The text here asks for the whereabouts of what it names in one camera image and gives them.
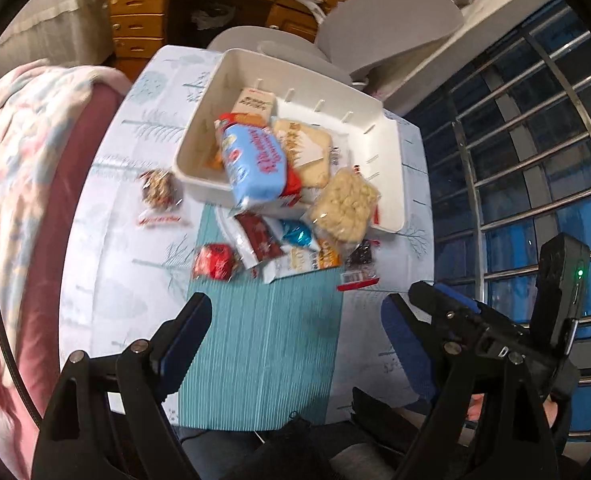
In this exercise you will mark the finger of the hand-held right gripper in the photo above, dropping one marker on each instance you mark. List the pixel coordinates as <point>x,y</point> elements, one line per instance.
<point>455,296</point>
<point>430,300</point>

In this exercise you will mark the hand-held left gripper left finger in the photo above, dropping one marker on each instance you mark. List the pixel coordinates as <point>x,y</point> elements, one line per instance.
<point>185,345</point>

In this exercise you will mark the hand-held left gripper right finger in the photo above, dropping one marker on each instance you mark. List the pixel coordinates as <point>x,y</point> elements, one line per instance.
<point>405,350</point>

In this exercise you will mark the clear dark berry packet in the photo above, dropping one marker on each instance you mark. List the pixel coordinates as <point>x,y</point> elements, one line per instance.
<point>360,260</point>

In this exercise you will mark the round red snack packet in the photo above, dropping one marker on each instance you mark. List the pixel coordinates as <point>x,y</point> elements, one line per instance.
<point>215,262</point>

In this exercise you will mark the clear puffed rice packet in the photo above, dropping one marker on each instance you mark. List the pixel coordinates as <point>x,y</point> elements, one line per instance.
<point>345,205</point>

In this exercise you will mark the dark red snack packet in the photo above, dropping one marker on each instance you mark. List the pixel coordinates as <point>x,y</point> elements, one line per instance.
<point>258,237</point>

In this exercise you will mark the white and orange snack packet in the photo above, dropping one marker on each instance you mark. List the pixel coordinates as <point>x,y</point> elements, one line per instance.
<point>300,262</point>

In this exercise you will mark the blue foil candy packet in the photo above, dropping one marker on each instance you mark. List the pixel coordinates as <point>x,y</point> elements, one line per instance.
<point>298,234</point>

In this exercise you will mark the clear nut brittle packet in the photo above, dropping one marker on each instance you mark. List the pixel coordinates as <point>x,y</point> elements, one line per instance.
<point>158,190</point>

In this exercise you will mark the red and white snack packet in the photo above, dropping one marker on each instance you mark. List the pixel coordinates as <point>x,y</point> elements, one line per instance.
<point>293,185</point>

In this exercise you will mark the beige cracker packet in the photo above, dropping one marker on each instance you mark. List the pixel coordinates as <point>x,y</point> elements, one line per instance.
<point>310,160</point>

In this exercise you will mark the light blue biscuit packet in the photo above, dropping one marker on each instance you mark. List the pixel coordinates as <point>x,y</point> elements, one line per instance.
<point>253,165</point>

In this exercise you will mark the white plastic storage bin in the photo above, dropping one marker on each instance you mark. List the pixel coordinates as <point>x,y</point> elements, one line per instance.
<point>215,110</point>

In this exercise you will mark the cream wafer packet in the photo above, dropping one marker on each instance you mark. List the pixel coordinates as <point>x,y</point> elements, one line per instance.
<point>255,102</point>

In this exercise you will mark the pink bedsheet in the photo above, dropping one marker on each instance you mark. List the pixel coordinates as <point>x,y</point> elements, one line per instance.
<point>75,200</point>

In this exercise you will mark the grey office chair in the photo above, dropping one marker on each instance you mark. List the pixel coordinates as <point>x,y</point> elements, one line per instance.
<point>375,25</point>

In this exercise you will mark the plastic bag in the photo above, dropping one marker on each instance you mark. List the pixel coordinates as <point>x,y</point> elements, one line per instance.
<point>210,15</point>

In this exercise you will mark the wooden desk with drawers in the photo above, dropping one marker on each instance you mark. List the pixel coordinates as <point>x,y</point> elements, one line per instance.
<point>140,5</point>

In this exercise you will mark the white lace cover cloth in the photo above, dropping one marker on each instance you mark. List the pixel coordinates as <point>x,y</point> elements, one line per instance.
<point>50,20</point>

